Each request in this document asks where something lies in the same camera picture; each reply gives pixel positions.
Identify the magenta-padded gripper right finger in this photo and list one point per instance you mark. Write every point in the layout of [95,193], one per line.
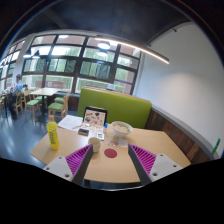
[145,159]

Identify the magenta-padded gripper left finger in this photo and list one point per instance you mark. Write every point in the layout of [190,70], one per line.
[78,159]

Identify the yellow drink bottle orange cap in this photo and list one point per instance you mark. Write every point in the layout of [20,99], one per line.
[52,135]

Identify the white cup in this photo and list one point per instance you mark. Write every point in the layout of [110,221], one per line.
[95,145]

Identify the flat round red coaster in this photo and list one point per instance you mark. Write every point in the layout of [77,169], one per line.
[110,153]

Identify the white sticker sheet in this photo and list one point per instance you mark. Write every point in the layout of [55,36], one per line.
[90,126]

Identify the white bowl with noodles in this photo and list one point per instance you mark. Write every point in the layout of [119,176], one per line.
[121,129]

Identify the white paper sheet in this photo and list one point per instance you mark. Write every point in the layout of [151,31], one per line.
[70,122]

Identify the small blue-capped bottle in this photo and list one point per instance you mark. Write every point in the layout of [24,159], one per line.
[105,128]

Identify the sticker-covered black tablet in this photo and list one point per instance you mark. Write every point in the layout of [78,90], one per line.
[95,116]

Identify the green upholstered bench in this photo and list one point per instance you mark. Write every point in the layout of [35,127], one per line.
[123,105]

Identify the wooden chairs with green seats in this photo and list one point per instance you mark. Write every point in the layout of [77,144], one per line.
[31,103]

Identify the wooden dining table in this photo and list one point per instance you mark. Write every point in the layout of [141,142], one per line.
[45,91]

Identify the person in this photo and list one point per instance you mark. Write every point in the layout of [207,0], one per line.
[16,91]

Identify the long curved light strip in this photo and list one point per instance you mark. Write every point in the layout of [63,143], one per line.
[146,50]

